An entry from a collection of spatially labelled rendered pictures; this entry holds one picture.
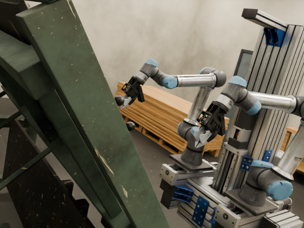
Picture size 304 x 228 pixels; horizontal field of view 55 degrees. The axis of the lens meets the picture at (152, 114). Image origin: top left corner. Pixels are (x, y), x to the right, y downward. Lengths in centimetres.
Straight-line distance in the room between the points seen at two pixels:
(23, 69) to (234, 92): 89
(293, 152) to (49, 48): 126
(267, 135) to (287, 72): 39
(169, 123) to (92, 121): 458
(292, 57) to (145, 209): 126
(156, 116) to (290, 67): 398
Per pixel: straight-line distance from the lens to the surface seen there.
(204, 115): 130
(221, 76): 196
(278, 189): 160
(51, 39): 67
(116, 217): 115
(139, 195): 97
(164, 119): 541
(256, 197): 176
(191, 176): 205
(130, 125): 109
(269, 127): 192
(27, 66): 74
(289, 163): 161
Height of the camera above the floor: 173
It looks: 13 degrees down
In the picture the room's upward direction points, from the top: 14 degrees clockwise
